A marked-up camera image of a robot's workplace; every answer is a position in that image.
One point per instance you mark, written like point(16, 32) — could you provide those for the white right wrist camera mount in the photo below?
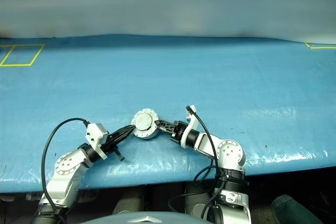
point(193, 124)

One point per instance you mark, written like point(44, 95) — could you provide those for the blue plastic table cover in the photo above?
point(183, 77)

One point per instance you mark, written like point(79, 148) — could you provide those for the silver motor housing copper coils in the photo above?
point(145, 136)

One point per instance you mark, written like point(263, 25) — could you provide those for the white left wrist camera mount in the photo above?
point(95, 133)

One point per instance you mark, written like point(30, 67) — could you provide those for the round silver metal flange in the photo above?
point(144, 121)

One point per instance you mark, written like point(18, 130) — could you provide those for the dark green rounded object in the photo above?
point(291, 211)

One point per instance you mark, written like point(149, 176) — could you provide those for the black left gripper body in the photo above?
point(110, 148)

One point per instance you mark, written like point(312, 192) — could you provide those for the dark grey rounded shape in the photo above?
point(194, 203)
point(128, 203)

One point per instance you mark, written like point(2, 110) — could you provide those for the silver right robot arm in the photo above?
point(231, 153)

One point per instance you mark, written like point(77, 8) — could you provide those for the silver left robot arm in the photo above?
point(67, 166)

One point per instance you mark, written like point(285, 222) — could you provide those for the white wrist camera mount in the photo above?
point(95, 133)
point(193, 124)

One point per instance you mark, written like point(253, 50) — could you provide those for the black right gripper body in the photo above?
point(179, 130)

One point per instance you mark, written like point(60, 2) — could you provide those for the grey robot torso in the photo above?
point(147, 218)

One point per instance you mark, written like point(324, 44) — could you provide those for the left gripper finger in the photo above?
point(122, 130)
point(124, 137)

